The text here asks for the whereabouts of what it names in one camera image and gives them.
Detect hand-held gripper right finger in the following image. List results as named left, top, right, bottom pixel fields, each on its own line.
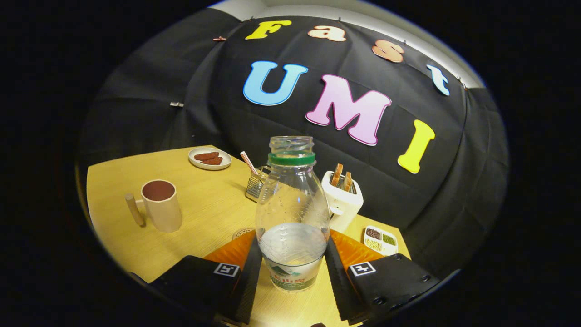
left=325, top=229, right=441, bottom=325

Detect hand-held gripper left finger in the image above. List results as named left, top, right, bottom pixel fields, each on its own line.
left=150, top=229, right=263, bottom=325

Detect clear plastic juice bottle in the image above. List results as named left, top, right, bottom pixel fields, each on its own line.
left=255, top=136, right=331, bottom=292

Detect beige cup with wooden handle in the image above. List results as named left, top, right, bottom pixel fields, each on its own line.
left=125, top=179, right=183, bottom=233

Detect white divided grain dish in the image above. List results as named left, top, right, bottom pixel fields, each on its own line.
left=364, top=226, right=399, bottom=256

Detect white toaster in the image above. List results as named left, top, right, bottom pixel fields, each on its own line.
left=321, top=170, right=364, bottom=233

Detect wooden table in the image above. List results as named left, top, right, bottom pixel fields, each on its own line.
left=86, top=145, right=411, bottom=327

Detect black backdrop cloth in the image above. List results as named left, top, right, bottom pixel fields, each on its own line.
left=77, top=7, right=510, bottom=277

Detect red striped straw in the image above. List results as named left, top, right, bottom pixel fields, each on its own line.
left=240, top=151, right=259, bottom=176

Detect white round plate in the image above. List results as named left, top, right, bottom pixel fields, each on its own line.
left=188, top=147, right=232, bottom=171

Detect wire mesh holder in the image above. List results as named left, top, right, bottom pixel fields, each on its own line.
left=245, top=166, right=272, bottom=203

